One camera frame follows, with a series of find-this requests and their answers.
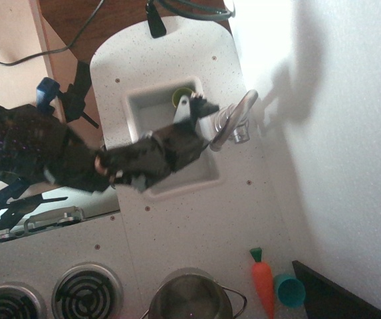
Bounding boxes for yellow-green plastic cup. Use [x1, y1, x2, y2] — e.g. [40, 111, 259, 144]
[172, 87, 193, 108]

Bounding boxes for silver oven door handle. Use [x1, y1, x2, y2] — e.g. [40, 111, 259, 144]
[23, 206, 85, 233]

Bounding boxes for blue black clamp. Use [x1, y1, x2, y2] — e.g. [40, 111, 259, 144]
[0, 179, 68, 231]
[36, 61, 99, 129]

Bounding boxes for black box corner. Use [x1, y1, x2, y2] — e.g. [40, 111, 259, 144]
[292, 260, 381, 319]

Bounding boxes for silver curved faucet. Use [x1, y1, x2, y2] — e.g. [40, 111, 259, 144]
[203, 89, 259, 152]

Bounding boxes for orange toy carrot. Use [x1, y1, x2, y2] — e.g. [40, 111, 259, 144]
[249, 247, 275, 319]

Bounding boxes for black stove burner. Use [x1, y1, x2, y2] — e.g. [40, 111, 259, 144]
[51, 263, 124, 318]
[0, 282, 47, 318]

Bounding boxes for white toy sink basin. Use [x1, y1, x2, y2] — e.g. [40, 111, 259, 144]
[123, 76, 224, 201]

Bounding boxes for stainless steel pot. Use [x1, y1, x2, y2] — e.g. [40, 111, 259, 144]
[142, 274, 247, 319]

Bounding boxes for black power cable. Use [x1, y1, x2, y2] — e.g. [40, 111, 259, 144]
[0, 0, 105, 67]

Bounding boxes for blue black clamp lower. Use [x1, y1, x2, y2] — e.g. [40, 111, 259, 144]
[0, 179, 68, 231]

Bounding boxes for dark green cable loop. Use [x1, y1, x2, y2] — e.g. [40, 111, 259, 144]
[145, 0, 236, 39]

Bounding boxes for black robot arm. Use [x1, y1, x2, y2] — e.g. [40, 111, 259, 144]
[0, 95, 219, 193]

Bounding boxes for black stove burner left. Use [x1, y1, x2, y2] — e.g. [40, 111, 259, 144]
[0, 282, 47, 318]

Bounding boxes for teal plastic cup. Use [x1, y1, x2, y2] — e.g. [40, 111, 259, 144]
[273, 274, 307, 308]

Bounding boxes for black stove burner centre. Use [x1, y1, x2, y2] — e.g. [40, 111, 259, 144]
[51, 263, 124, 318]

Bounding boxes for blue black clamp upper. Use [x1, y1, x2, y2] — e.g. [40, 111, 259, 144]
[36, 61, 99, 129]

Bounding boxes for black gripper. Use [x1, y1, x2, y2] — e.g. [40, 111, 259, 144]
[94, 93, 219, 193]

